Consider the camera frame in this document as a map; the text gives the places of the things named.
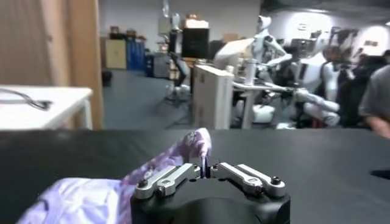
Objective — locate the seated person gray shirt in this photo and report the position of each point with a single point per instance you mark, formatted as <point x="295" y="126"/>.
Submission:
<point x="377" y="91"/>

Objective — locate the white table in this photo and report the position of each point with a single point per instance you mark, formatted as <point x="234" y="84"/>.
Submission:
<point x="61" y="106"/>

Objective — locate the black table cover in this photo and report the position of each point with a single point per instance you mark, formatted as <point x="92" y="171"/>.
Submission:
<point x="304" y="158"/>

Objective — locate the white standing desk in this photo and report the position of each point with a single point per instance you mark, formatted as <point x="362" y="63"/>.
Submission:
<point x="248" y="103"/>

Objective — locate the person's forearm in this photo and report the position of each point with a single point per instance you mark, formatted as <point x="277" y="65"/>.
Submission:
<point x="381" y="126"/>

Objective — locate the tall white cardboard box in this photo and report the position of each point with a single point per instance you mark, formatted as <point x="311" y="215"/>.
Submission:
<point x="213" y="97"/>

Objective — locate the small white robot base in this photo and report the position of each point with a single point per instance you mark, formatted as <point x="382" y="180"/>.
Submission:
<point x="179" y="91"/>

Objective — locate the wooden folding screen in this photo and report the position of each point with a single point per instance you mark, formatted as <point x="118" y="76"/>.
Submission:
<point x="82" y="45"/>

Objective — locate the white curved sheet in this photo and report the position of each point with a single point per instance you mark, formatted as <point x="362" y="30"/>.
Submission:
<point x="231" y="53"/>

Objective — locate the black monitor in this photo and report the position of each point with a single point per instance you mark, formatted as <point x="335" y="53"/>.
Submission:
<point x="195" y="42"/>

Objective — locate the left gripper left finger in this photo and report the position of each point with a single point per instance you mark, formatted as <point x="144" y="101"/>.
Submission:
<point x="170" y="179"/>

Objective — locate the white humanoid robot black panel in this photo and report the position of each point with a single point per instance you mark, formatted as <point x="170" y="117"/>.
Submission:
<point x="307" y="73"/>

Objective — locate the blue cabinet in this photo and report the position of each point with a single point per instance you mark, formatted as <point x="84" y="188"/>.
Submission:
<point x="135" y="54"/>

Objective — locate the lavender t-shirt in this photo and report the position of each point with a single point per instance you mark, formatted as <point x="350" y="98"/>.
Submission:
<point x="76" y="201"/>

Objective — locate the yellow cabinet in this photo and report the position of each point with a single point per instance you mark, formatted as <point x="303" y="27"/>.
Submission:
<point x="115" y="54"/>

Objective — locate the black trash bin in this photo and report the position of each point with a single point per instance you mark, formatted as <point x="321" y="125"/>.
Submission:
<point x="106" y="78"/>

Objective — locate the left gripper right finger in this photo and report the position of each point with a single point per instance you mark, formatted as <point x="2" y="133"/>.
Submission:
<point x="250" y="179"/>

